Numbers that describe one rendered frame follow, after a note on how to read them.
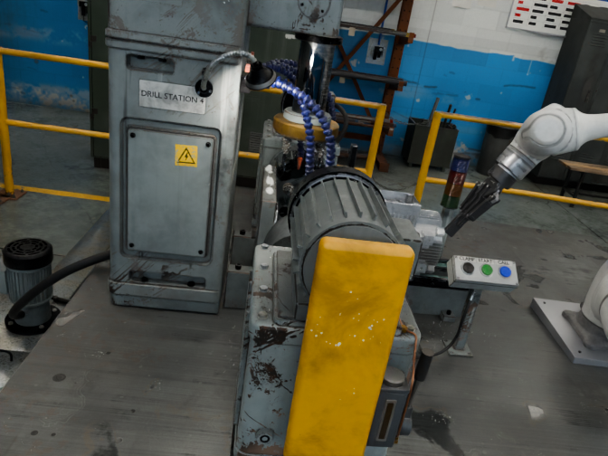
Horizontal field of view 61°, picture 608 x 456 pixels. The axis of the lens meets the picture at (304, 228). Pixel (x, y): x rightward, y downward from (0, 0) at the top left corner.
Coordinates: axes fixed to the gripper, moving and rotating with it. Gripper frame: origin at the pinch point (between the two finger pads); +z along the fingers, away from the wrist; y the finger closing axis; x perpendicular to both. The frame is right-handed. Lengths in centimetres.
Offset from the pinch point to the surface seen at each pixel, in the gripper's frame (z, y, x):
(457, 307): 19.4, 1.1, 19.7
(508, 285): 1.1, 22.2, 10.4
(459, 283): 8.7, 21.0, 0.3
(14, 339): 126, -19, -83
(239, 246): 49, -16, -42
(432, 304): 23.3, 1.0, 12.8
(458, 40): -108, -488, 120
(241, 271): 46, 7, -43
